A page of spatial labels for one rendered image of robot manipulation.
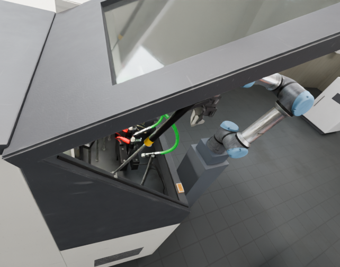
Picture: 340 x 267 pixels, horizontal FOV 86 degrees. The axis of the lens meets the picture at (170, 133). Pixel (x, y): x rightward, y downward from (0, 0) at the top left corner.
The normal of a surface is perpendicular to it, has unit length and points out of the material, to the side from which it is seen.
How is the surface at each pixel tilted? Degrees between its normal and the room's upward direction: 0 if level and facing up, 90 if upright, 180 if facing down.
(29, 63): 0
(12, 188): 90
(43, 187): 90
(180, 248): 0
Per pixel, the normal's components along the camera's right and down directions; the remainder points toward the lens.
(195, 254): 0.29, -0.69
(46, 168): 0.28, 0.73
